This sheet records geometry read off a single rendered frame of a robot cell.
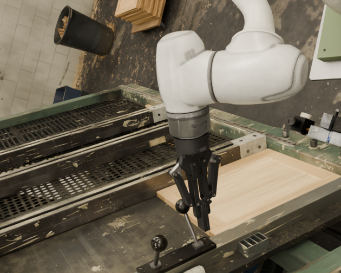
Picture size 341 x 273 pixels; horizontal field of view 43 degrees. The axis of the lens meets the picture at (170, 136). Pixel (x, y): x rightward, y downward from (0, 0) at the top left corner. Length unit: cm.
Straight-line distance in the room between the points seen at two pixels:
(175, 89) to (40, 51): 583
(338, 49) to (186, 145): 99
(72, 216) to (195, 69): 72
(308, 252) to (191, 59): 62
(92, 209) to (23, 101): 520
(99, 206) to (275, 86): 79
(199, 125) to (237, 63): 16
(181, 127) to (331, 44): 102
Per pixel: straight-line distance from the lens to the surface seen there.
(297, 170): 151
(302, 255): 120
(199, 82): 82
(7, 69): 650
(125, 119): 215
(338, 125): 168
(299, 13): 318
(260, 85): 79
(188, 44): 84
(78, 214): 138
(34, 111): 276
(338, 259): 105
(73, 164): 178
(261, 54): 80
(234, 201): 134
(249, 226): 118
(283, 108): 296
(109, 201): 140
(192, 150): 90
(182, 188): 94
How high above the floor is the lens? 208
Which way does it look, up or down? 32 degrees down
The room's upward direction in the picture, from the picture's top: 74 degrees counter-clockwise
